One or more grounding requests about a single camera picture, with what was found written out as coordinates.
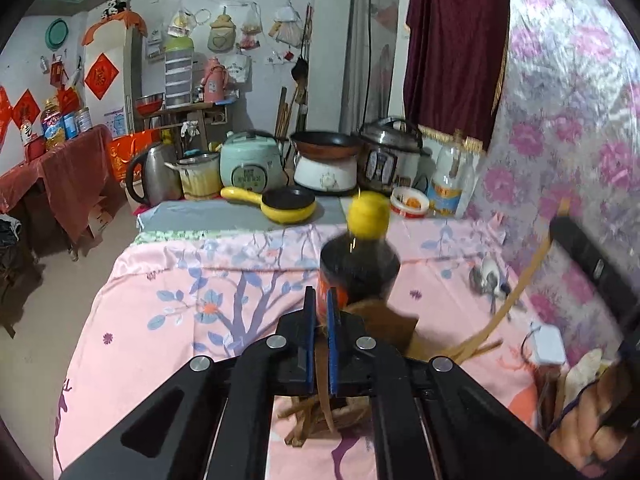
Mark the grey blue cloth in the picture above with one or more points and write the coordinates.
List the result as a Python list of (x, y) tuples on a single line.
[(210, 215)]

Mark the red gift bag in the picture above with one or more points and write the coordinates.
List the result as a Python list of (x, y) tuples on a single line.
[(122, 157)]

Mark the cardboard box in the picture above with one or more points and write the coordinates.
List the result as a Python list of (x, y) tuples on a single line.
[(100, 217)]

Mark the metal spoons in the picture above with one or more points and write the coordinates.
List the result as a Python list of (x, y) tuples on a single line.
[(482, 277)]

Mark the red hanging ornament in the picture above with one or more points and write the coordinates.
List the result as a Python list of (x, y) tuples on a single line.
[(58, 71)]

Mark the panda plush toy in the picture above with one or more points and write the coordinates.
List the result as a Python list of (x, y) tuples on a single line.
[(116, 6)]

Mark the pink printed tablecloth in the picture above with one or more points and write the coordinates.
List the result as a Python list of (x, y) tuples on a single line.
[(165, 360)]

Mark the white cooker with black pan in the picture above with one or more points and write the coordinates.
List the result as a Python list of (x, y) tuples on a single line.
[(325, 175)]

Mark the wooden chopstick holder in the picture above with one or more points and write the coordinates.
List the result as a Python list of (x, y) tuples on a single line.
[(390, 325)]

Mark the dark soy sauce bottle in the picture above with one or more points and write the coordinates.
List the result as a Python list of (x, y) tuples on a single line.
[(360, 265)]

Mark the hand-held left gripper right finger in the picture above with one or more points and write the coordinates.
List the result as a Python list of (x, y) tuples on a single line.
[(332, 340)]

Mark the pile of grey clothes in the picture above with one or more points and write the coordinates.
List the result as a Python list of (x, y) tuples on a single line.
[(9, 232)]

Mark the light green rice cooker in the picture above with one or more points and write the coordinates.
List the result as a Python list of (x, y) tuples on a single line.
[(250, 160)]

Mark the pink thermos flask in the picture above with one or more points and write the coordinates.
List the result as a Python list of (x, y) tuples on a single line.
[(215, 80)]

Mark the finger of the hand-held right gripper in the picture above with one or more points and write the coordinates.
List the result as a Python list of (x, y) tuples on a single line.
[(585, 255)]

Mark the red diamond paper poster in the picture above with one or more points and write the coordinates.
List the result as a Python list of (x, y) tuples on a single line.
[(26, 108), (101, 76)]

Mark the green round plate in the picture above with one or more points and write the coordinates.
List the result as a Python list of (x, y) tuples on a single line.
[(56, 34)]

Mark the red enamel pot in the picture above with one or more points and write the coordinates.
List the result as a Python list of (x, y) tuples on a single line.
[(35, 149)]

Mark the steel electric kettle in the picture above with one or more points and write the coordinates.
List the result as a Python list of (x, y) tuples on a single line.
[(157, 172)]

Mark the clear bag with red contents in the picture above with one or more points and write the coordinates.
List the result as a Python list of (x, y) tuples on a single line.
[(250, 30)]

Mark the white power adapter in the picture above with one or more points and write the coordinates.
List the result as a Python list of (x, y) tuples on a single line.
[(547, 345)]

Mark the clear plastic oil bottle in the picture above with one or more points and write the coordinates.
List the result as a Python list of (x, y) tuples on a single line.
[(447, 190)]

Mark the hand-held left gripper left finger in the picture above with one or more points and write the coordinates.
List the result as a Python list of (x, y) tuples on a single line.
[(310, 340)]

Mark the pale single wooden chopstick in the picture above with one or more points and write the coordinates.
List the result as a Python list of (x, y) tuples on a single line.
[(520, 285), (327, 410)]

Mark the red metal bowl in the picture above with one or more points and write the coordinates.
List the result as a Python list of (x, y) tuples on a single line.
[(149, 105)]

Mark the beige hanging pouch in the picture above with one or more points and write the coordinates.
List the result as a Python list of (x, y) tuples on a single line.
[(221, 32)]

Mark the silver pressure cooker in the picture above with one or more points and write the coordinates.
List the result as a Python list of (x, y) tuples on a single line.
[(387, 160)]

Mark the red cloth covered table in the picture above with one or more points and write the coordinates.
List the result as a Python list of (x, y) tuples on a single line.
[(70, 175)]

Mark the white hanging plastic bag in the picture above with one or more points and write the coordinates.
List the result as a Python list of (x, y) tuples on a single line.
[(287, 25)]

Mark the clear bag with yellow contents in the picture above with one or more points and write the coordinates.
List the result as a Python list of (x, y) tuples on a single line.
[(181, 17)]

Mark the yellow frying pan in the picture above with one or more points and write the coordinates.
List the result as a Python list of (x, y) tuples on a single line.
[(287, 210)]

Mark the red plastic bag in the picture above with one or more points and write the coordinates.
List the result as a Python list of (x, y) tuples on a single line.
[(4, 115)]

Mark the white refrigerator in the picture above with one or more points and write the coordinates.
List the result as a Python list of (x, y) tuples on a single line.
[(120, 40)]

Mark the white printed plastic bag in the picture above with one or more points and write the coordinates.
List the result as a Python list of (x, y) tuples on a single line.
[(236, 70)]

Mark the yellow cooking oil jug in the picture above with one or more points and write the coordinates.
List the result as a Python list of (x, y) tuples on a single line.
[(52, 127)]

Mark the cream lidded pot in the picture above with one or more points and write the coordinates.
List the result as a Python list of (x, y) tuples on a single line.
[(200, 177)]

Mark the red and white bowl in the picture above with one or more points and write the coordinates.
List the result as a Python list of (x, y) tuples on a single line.
[(410, 202)]

